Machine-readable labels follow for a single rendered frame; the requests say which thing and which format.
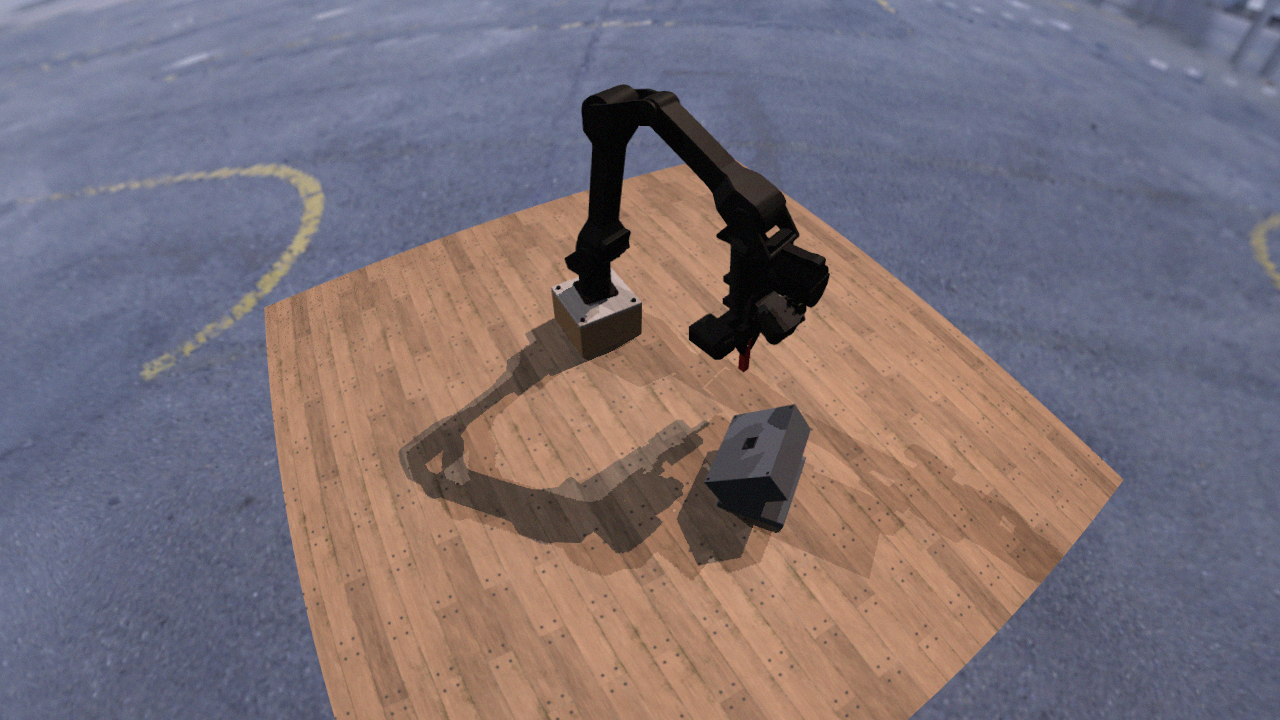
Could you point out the grey sloped panel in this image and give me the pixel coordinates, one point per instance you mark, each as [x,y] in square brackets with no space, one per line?
[758,466]

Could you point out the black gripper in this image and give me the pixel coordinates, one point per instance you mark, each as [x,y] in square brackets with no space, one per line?
[719,336]

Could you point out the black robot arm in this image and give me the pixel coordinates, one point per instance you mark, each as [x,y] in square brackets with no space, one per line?
[749,204]

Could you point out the dark red square peg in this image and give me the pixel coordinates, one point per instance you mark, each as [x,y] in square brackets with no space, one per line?
[744,359]

